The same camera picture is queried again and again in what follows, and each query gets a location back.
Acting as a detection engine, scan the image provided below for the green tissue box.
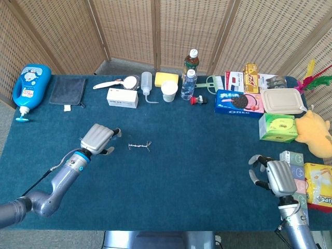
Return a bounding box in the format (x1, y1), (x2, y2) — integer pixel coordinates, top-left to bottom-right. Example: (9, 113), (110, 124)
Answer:
(258, 113), (298, 143)

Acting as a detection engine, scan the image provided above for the blue carpet table cover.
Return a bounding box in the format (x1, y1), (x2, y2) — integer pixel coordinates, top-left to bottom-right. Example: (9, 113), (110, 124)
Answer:
(0, 74), (332, 231)

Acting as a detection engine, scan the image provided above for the yellow snack bag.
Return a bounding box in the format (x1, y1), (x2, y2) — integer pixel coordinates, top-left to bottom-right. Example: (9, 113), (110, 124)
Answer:
(303, 162), (332, 213)

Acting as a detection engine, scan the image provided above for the clear squeeze wash bottle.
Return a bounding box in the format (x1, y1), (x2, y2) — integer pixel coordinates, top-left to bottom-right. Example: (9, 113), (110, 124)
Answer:
(141, 71), (159, 104)

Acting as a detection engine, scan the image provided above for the light green hand brush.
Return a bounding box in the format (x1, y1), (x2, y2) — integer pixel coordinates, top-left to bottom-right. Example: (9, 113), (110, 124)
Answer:
(195, 75), (224, 93)

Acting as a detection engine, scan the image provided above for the dark grey cloth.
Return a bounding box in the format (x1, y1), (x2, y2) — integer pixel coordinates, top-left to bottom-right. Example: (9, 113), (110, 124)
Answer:
(48, 77), (87, 112)

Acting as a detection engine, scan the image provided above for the wicker folding screen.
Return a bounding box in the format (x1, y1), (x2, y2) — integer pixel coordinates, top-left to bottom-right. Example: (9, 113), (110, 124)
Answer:
(0, 0), (332, 167)

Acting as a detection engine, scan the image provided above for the white handled round brush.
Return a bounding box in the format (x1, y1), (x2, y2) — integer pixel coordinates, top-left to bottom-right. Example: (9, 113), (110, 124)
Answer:
(92, 75), (141, 91)

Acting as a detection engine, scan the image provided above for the red emergency push button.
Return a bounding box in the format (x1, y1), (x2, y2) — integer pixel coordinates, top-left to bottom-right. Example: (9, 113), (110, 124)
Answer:
(190, 95), (208, 106)

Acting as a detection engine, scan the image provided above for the pastel pocket tissue multipack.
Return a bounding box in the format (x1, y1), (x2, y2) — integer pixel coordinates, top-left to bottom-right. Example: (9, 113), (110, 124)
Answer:
(279, 150), (309, 224)

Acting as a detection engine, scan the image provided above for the beige lidded food container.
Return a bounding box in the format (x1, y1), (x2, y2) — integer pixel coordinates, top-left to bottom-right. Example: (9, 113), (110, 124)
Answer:
(260, 88), (306, 115)

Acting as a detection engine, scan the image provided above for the white paper cup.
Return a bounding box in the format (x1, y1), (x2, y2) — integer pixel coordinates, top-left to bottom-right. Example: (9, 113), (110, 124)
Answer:
(160, 80), (179, 103)

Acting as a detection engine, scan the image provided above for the white cardboard box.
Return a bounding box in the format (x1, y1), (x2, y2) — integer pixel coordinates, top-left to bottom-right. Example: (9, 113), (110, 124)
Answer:
(106, 87), (139, 109)

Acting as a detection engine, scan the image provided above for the white blister packet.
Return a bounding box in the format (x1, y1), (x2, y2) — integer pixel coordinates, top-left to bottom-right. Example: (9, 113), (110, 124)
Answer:
(258, 74), (288, 91)

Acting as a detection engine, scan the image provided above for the blue detergent bottle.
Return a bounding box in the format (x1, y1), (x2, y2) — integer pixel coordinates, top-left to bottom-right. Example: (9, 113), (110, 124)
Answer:
(12, 64), (52, 122)

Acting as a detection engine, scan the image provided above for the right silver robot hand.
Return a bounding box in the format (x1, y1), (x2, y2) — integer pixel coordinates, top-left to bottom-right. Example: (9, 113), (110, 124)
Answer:
(248, 154), (298, 198)

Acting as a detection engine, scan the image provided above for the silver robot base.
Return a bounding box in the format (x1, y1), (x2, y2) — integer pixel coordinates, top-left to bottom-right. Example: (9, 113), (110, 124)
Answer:
(102, 230), (221, 249)

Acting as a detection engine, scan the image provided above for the yellow snack box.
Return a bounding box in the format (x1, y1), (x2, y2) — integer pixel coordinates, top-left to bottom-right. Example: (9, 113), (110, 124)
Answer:
(243, 62), (260, 94)

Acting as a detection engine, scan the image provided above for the yellow sponge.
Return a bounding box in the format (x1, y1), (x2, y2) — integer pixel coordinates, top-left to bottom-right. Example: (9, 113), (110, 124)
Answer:
(154, 72), (179, 88)

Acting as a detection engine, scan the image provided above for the red white blue box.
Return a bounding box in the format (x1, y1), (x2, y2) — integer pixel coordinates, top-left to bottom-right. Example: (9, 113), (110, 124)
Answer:
(225, 71), (246, 92)

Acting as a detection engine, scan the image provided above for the clear water bottle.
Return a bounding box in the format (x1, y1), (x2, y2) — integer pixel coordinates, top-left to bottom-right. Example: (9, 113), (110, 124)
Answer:
(181, 69), (197, 101)

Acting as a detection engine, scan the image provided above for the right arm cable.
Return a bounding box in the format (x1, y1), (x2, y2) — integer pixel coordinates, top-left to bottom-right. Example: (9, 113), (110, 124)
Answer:
(274, 202), (301, 249)

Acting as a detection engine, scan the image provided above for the colourful feather toy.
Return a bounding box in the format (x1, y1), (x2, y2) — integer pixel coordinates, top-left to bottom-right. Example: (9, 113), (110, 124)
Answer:
(296, 59), (332, 94)

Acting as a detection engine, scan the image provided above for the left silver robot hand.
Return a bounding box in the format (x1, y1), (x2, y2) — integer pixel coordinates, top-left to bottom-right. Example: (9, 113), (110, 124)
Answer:
(79, 123), (122, 156)

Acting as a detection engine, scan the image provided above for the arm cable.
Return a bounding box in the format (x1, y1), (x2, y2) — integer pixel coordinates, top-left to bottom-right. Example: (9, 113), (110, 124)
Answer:
(20, 149), (81, 198)
(274, 202), (301, 249)

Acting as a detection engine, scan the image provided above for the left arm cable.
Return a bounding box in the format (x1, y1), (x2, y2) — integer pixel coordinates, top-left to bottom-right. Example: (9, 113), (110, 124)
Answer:
(20, 149), (81, 198)

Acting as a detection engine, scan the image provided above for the green tea bottle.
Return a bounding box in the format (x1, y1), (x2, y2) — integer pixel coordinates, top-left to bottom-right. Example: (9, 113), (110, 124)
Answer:
(184, 49), (200, 78)

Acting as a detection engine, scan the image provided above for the yellow plush toy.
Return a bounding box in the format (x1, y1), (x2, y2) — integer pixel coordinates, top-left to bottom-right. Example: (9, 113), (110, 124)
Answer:
(295, 109), (332, 159)

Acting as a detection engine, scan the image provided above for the blue Oreo cookie box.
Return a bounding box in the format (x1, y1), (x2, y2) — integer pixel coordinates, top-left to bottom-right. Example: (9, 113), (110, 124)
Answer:
(214, 89), (265, 115)

